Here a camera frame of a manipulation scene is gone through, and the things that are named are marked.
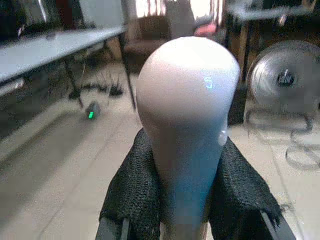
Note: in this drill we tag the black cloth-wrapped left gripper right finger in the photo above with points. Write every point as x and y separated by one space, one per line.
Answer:
240 190

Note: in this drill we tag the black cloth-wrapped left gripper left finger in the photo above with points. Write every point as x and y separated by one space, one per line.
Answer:
135 185

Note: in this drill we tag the silver round floor fan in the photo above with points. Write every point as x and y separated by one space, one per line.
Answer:
285 75

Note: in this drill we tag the black device with green light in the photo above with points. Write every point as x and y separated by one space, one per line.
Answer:
93 111

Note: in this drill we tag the brown wooden chair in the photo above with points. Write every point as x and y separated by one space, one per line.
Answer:
147 40

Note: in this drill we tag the grey folding table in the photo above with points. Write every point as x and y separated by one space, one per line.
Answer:
53 50

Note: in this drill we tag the grey table with black legs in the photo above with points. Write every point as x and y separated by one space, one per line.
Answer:
265 15

